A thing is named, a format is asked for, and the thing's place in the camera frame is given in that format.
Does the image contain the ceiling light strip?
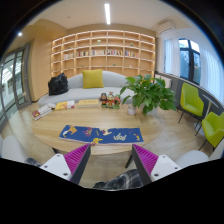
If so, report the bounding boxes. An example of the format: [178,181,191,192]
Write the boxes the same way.
[104,3,111,25]

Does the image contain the wooden bookshelf wall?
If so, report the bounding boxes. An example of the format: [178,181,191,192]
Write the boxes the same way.
[51,30,156,77]

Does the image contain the black backpack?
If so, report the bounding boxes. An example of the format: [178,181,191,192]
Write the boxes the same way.
[48,73,68,96]

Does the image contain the white plant pot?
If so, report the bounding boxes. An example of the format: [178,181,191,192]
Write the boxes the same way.
[146,107,158,116]

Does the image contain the yellow cushion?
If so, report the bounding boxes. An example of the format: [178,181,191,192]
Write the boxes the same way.
[82,69,104,89]

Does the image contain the lime green chair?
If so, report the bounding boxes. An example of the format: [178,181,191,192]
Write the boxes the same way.
[180,83,204,119]
[198,112,224,148]

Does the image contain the white curtain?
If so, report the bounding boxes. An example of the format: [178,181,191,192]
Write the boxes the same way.
[165,38,180,77]

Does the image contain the round wooden table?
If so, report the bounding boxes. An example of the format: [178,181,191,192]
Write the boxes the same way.
[32,104,176,152]

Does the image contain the white chair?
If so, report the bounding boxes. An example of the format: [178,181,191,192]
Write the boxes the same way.
[175,138,224,168]
[0,135,28,163]

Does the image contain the red and white magazine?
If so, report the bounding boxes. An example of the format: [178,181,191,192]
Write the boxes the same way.
[32,103,56,120]

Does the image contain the blue patterned towel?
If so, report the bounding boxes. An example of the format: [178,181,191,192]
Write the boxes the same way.
[59,125,143,145]

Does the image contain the grey curved sofa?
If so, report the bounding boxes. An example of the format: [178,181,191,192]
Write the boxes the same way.
[38,71,126,106]

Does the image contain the small white cup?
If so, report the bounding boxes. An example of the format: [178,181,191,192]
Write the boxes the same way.
[127,104,136,115]

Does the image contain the white air conditioner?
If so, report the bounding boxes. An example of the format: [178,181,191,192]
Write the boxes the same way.
[157,21,175,34]

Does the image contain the lime green chair far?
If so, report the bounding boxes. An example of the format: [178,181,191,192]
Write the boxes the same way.
[180,83,204,119]

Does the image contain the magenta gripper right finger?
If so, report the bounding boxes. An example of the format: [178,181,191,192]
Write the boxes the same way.
[132,144,180,185]

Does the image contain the colourful toy figurines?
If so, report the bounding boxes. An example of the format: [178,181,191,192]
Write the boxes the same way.
[99,92,121,109]

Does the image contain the white chair right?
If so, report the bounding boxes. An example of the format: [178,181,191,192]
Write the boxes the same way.
[175,138,224,168]

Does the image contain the lime green chair near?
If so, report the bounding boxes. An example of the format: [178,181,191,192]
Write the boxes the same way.
[198,112,224,148]

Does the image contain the green potted plant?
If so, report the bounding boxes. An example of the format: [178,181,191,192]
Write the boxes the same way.
[120,74,176,115]

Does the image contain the yellow and white booklet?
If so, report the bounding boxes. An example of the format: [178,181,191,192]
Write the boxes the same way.
[56,100,75,110]

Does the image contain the glass door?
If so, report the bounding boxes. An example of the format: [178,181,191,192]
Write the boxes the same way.
[0,44,31,130]

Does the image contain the dark framed window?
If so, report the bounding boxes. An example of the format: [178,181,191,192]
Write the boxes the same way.
[179,38,201,85]

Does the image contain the white chair left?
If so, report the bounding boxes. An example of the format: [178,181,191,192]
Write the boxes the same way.
[0,135,28,163]

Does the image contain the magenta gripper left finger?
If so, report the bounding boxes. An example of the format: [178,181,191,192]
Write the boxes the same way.
[41,144,91,184]

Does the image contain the plaid fabric clothing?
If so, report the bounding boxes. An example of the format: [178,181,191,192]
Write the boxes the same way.
[94,169,143,190]

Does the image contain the yellow book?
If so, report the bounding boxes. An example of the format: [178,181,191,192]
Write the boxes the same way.
[77,99,99,107]

